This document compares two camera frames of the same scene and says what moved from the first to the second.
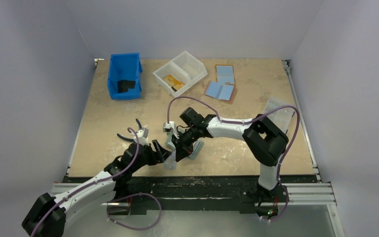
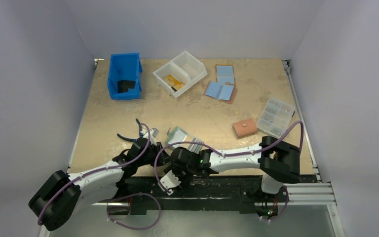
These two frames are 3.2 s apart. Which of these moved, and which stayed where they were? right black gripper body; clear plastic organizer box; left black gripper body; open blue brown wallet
Moved: right black gripper body
Stayed: left black gripper body; open blue brown wallet; clear plastic organizer box
